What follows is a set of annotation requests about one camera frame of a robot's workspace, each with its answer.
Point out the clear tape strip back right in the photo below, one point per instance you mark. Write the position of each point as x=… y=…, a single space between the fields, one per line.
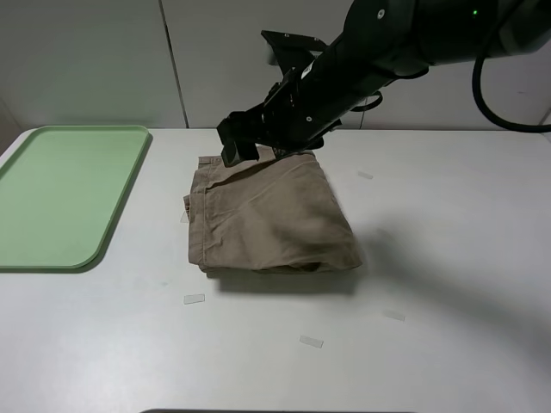
x=365 y=175

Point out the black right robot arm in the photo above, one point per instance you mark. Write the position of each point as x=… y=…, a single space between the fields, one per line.
x=382 y=42

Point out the light green plastic tray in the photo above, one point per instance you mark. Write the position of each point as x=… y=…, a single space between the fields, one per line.
x=61 y=190

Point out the clear tape strip front right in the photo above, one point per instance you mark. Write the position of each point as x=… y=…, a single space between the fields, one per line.
x=396 y=315

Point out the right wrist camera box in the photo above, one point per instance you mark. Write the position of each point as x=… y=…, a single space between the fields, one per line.
x=291 y=51

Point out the clear tape strip front centre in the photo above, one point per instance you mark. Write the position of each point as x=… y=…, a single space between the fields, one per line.
x=310 y=341

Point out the khaki jeans shorts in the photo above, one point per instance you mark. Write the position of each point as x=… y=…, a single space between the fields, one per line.
x=269 y=215

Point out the clear tape strip front left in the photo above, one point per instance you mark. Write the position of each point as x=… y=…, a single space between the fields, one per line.
x=193 y=299

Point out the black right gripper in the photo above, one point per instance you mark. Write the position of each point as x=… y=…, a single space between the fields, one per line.
x=281 y=122

